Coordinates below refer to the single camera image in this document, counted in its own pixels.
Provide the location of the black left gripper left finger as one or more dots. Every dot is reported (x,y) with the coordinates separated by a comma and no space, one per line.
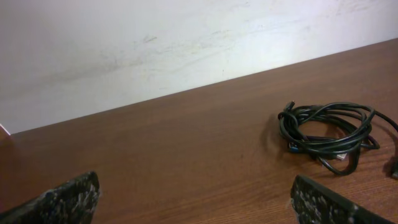
(74,201)

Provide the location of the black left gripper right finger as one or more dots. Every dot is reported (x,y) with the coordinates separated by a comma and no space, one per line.
(315,203)

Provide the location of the left wooden side panel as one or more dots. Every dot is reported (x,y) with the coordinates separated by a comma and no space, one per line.
(5,137)

